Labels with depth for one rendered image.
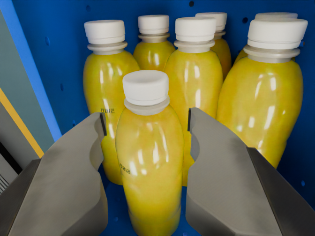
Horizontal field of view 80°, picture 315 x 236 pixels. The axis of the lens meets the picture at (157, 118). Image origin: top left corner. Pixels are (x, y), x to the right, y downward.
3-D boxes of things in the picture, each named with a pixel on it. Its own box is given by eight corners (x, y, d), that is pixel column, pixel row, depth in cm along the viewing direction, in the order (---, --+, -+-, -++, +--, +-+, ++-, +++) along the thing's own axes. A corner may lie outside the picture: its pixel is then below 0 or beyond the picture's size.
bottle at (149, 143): (154, 186, 31) (147, 76, 21) (190, 213, 27) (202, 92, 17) (119, 217, 27) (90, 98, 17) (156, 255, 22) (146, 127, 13)
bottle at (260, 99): (273, 197, 24) (343, 44, 15) (237, 228, 21) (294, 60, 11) (229, 164, 29) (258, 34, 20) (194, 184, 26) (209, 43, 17)
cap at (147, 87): (147, 85, 19) (146, 68, 18) (177, 96, 17) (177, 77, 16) (116, 99, 17) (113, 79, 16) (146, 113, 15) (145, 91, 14)
